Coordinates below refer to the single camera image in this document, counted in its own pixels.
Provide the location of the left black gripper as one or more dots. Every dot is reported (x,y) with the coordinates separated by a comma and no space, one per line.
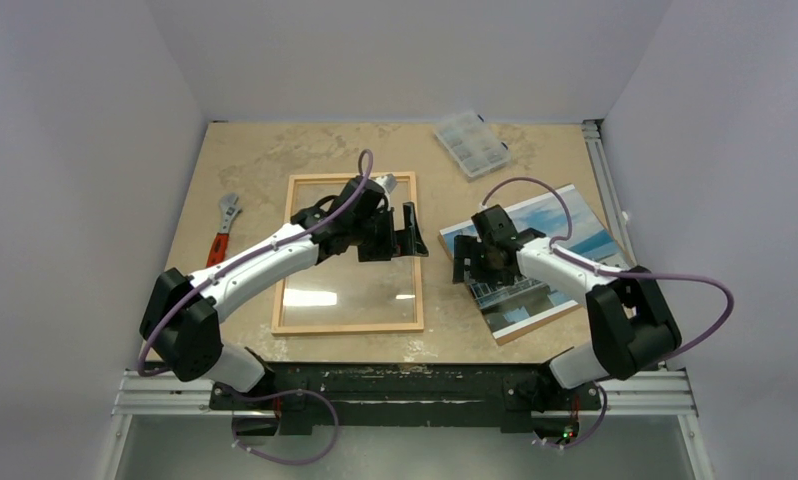
(402,243)

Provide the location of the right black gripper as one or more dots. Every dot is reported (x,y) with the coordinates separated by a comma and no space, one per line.
(471,260)

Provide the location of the building photo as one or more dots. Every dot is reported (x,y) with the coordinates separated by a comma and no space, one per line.
(561,266)

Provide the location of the light wooden picture frame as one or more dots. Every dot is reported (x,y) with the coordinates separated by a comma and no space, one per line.
(295,261)

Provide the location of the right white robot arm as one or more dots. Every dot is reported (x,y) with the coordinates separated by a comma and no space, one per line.
(631,325)

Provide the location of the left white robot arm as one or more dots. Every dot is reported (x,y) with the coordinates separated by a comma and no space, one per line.
(182,320)

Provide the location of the clear plastic organizer box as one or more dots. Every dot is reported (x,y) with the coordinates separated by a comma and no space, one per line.
(472,144)

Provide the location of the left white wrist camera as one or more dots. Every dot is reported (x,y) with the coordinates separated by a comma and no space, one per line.
(387,182)

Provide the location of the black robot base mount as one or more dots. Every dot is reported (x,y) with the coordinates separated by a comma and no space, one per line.
(511,397)

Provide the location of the red handled adjustable wrench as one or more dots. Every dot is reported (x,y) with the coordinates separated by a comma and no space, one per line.
(229,209)

